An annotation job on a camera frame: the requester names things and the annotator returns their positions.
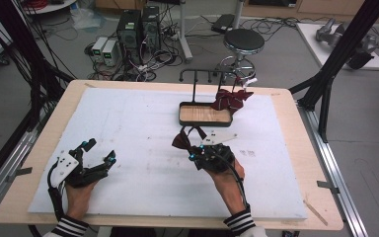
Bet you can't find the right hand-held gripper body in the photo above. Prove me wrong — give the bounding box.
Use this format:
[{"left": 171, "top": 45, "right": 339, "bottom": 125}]
[{"left": 195, "top": 131, "right": 239, "bottom": 174}]

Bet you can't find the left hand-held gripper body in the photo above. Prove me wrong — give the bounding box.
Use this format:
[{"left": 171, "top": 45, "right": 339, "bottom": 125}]
[{"left": 47, "top": 149, "right": 110, "bottom": 189}]

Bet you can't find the dark red bow tie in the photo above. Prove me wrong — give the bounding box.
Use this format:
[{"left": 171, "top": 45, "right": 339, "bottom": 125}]
[{"left": 171, "top": 125, "right": 209, "bottom": 154}]

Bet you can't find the black rack with wooden tray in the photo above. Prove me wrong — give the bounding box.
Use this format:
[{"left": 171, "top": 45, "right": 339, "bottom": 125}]
[{"left": 178, "top": 68, "right": 241, "bottom": 128}]

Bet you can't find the striped red ribbon bow tie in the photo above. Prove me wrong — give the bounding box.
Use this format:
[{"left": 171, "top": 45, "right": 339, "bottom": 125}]
[{"left": 210, "top": 77, "right": 259, "bottom": 117}]

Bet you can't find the person's right hand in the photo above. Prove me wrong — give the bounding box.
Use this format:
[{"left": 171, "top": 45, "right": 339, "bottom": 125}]
[{"left": 206, "top": 159, "right": 249, "bottom": 215}]

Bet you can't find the person's left hand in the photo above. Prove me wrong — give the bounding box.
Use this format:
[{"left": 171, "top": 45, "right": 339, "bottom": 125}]
[{"left": 64, "top": 179, "right": 100, "bottom": 220}]

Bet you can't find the white foam mat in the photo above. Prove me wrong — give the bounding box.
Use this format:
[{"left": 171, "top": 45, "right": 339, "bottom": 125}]
[{"left": 28, "top": 87, "right": 309, "bottom": 221}]

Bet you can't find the grey metal clip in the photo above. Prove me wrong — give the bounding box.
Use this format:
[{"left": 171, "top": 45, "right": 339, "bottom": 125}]
[
  {"left": 316, "top": 180, "right": 341, "bottom": 196},
  {"left": 5, "top": 167, "right": 34, "bottom": 184}
]

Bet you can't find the white power supply unit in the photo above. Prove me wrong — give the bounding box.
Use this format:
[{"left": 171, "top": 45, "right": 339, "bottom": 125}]
[
  {"left": 91, "top": 37, "right": 109, "bottom": 63},
  {"left": 102, "top": 39, "right": 119, "bottom": 67}
]

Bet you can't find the thin wooden stick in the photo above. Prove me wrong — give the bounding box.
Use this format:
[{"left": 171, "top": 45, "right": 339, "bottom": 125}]
[{"left": 302, "top": 198, "right": 330, "bottom": 227}]

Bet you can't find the grey metal table leg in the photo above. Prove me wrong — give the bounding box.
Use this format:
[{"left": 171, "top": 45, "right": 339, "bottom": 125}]
[{"left": 177, "top": 0, "right": 194, "bottom": 64}]

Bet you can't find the black computer tower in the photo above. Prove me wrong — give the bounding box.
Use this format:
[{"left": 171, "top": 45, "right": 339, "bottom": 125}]
[
  {"left": 115, "top": 9, "right": 143, "bottom": 65},
  {"left": 141, "top": 5, "right": 163, "bottom": 53}
]

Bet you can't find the black round stool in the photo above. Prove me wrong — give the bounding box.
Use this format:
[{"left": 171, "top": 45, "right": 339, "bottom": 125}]
[{"left": 215, "top": 28, "right": 266, "bottom": 85}]

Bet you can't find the clear plastic bag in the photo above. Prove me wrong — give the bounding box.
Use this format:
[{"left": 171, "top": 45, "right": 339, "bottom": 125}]
[{"left": 70, "top": 8, "right": 108, "bottom": 33}]

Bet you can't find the black flat box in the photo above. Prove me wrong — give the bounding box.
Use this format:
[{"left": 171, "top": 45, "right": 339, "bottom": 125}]
[{"left": 210, "top": 13, "right": 237, "bottom": 34}]

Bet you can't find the white round table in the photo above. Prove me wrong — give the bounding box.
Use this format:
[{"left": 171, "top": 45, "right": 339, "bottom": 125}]
[{"left": 23, "top": 0, "right": 79, "bottom": 16}]

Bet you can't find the white floor board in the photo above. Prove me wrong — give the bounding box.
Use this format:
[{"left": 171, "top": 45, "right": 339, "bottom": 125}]
[{"left": 295, "top": 22, "right": 379, "bottom": 71}]

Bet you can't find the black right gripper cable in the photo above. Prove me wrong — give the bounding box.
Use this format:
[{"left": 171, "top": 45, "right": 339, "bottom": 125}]
[{"left": 214, "top": 152, "right": 251, "bottom": 212}]

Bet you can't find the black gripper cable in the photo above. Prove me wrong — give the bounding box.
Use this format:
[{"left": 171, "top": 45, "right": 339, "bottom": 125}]
[
  {"left": 47, "top": 160, "right": 65, "bottom": 222},
  {"left": 214, "top": 152, "right": 251, "bottom": 212}
]

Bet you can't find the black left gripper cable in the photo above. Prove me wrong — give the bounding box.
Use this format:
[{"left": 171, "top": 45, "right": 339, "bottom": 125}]
[{"left": 47, "top": 160, "right": 65, "bottom": 222}]

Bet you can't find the aluminium rail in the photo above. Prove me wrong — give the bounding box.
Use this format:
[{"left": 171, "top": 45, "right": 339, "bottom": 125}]
[
  {"left": 0, "top": 108, "right": 52, "bottom": 225},
  {"left": 297, "top": 102, "right": 371, "bottom": 237}
]

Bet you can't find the tangle of floor cables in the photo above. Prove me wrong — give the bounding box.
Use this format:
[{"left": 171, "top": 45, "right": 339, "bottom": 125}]
[{"left": 84, "top": 33, "right": 186, "bottom": 83}]

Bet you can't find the black metal frame post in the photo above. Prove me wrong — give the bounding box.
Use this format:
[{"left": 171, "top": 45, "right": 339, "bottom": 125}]
[
  {"left": 0, "top": 0, "right": 77, "bottom": 132},
  {"left": 288, "top": 0, "right": 379, "bottom": 144}
]

